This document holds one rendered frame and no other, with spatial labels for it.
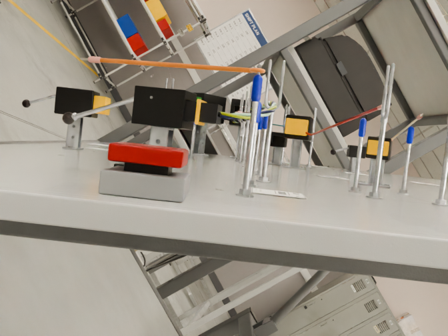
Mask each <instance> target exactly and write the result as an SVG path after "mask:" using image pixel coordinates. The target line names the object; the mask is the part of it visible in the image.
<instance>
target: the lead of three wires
mask: <svg viewBox="0 0 448 336"><path fill-rule="evenodd" d="M275 108H277V106H276V103H272V104H271V108H269V109H268V110H266V111H262V112H261V117H266V116H269V115H270V114H271V113H273V112H275ZM220 118H224V119H251V114H250V113H226V112H221V116H220Z"/></svg>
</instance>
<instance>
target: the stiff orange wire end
mask: <svg viewBox="0 0 448 336"><path fill-rule="evenodd" d="M80 60H87V61H89V62H90V63H118V64H128V65H147V66H157V67H175V68H185V69H204V70H214V71H232V72H242V73H257V72H260V73H264V72H265V70H264V69H261V68H245V67H226V66H216V65H196V64H186V63H167V62H156V61H137V60H126V59H108V58H101V57H89V58H80Z"/></svg>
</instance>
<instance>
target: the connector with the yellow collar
mask: <svg viewBox="0 0 448 336"><path fill-rule="evenodd" d="M196 106H197V102H194V101H186V103H185V114H184V121H192V122H195V113H196ZM222 108H223V106H221V105H219V104H213V103H201V108H200V115H199V122H202V123H210V124H216V125H220V124H221V118H220V116H221V112H222Z"/></svg>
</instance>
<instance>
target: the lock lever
mask: <svg viewBox="0 0 448 336"><path fill-rule="evenodd" d="M133 100H134V97H132V98H129V99H125V100H122V101H118V102H116V103H112V104H109V105H105V106H102V107H98V108H95V109H91V110H88V111H84V112H81V113H73V114H72V116H71V117H72V119H73V120H74V121H76V120H77V119H78V118H80V117H84V116H86V115H90V114H94V113H98V112H100V111H104V110H108V109H112V108H114V107H118V106H121V105H125V104H128V103H131V102H133Z"/></svg>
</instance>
